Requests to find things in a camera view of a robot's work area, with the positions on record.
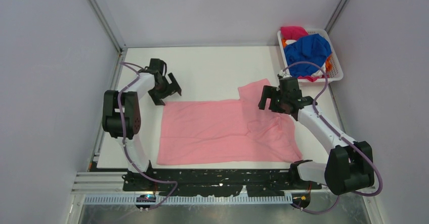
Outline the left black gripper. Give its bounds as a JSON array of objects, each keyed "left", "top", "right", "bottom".
[{"left": 148, "top": 74, "right": 181, "bottom": 106}]

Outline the pink t shirt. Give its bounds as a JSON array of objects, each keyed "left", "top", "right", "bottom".
[{"left": 157, "top": 79, "right": 303, "bottom": 165}]

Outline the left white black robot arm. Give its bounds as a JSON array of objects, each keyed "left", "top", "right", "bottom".
[{"left": 102, "top": 58, "right": 182, "bottom": 191}]

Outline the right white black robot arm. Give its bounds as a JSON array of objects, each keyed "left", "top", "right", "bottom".
[{"left": 258, "top": 77, "right": 379, "bottom": 195}]

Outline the blue t shirt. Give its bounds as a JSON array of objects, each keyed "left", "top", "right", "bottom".
[{"left": 283, "top": 33, "right": 332, "bottom": 79}]

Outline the magenta t shirt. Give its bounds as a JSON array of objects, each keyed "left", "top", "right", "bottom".
[{"left": 280, "top": 26, "right": 309, "bottom": 40}]

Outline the white plastic laundry basket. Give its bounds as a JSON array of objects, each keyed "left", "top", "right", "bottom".
[{"left": 277, "top": 28, "right": 344, "bottom": 84}]

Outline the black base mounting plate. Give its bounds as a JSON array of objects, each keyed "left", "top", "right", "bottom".
[{"left": 122, "top": 168, "right": 321, "bottom": 197}]

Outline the white slotted cable duct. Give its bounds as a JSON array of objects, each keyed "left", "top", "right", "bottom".
[{"left": 83, "top": 193, "right": 292, "bottom": 205}]

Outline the aluminium frame rail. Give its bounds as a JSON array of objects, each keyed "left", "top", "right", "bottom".
[{"left": 71, "top": 169, "right": 376, "bottom": 195}]

